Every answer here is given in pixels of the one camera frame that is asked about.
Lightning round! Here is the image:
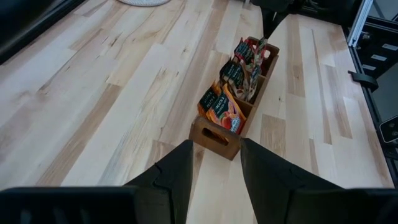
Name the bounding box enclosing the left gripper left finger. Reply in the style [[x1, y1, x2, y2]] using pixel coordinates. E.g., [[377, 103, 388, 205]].
[[123, 139, 194, 224]]

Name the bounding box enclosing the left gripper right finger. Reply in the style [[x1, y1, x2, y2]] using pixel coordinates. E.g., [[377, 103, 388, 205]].
[[240, 138, 346, 224]]

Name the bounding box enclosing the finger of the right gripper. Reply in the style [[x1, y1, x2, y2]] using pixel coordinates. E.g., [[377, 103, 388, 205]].
[[260, 8, 274, 40], [271, 11, 289, 37]]

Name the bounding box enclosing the wooden three-compartment organizer box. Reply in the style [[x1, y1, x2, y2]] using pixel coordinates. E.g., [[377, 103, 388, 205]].
[[188, 36, 280, 161]]

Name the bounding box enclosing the round woven beige mat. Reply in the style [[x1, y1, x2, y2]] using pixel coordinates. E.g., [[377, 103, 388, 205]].
[[116, 0, 172, 7]]

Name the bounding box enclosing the small silver-edged black device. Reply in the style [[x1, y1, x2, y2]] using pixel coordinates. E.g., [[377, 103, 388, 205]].
[[378, 116, 398, 144]]

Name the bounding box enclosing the black clamp bracket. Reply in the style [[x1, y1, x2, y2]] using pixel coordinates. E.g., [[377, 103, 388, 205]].
[[347, 70, 379, 91]]

